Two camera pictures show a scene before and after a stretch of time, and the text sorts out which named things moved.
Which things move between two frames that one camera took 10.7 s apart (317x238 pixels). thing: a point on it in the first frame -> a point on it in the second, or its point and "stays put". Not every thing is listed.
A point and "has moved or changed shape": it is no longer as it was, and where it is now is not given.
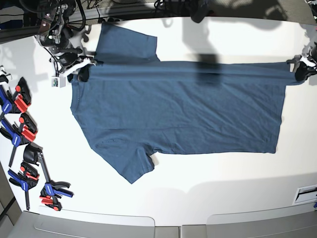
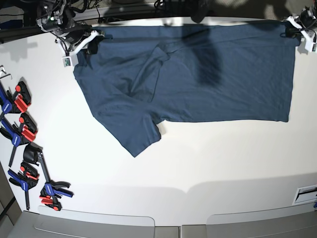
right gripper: (86, 60) -> (93, 33)
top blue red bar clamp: (20, 101) stays put
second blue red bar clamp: (24, 134) stays put
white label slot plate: (305, 195) stays put
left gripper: (309, 60) -> (292, 33)
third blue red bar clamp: (28, 177) stays put
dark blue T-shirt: (132, 106) has moved or changed shape
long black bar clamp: (53, 190) stays put
